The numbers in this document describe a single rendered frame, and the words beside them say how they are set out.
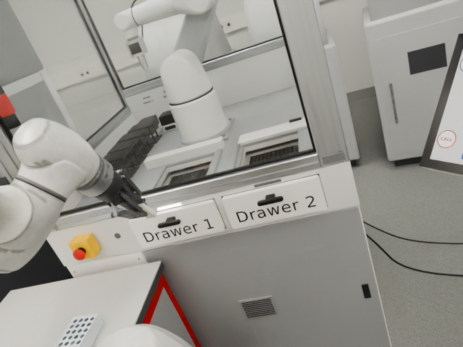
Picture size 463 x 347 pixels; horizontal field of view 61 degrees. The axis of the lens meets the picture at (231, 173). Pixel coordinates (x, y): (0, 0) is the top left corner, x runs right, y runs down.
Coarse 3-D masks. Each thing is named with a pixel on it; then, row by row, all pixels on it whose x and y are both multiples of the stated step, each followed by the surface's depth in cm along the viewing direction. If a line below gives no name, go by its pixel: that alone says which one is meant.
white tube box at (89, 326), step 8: (72, 320) 110; (80, 320) 110; (88, 320) 108; (96, 320) 108; (72, 328) 107; (80, 328) 106; (88, 328) 105; (96, 328) 107; (64, 336) 105; (72, 336) 105; (80, 336) 103; (88, 336) 103; (96, 336) 106; (56, 344) 103; (64, 344) 102; (72, 344) 101; (80, 344) 100; (88, 344) 103
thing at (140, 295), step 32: (32, 288) 140; (64, 288) 133; (96, 288) 126; (128, 288) 121; (160, 288) 125; (0, 320) 129; (32, 320) 123; (64, 320) 117; (128, 320) 108; (160, 320) 121
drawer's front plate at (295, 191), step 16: (256, 192) 112; (272, 192) 112; (288, 192) 111; (304, 192) 110; (320, 192) 110; (224, 208) 116; (240, 208) 115; (256, 208) 115; (288, 208) 113; (304, 208) 113; (320, 208) 112; (240, 224) 118
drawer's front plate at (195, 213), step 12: (192, 204) 118; (204, 204) 116; (156, 216) 120; (168, 216) 120; (180, 216) 119; (192, 216) 119; (204, 216) 118; (216, 216) 118; (132, 228) 124; (144, 228) 123; (156, 228) 123; (168, 228) 122; (192, 228) 121; (204, 228) 120; (216, 228) 120; (144, 240) 126; (156, 240) 125; (168, 240) 124
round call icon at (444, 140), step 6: (444, 132) 86; (450, 132) 86; (456, 132) 84; (438, 138) 87; (444, 138) 86; (450, 138) 85; (456, 138) 84; (438, 144) 87; (444, 144) 86; (450, 144) 85
